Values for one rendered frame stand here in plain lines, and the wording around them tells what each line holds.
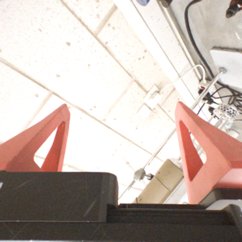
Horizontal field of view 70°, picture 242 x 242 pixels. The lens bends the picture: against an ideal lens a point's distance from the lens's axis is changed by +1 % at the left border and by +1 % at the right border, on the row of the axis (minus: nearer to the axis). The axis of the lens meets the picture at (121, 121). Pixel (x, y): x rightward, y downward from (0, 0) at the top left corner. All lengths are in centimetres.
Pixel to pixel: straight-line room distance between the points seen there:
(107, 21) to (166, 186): 55
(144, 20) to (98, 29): 15
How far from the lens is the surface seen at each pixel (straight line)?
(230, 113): 63
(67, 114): 16
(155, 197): 59
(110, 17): 64
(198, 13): 63
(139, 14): 64
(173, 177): 58
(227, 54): 68
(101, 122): 71
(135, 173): 69
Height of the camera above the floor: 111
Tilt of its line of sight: 3 degrees up
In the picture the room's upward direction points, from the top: 142 degrees counter-clockwise
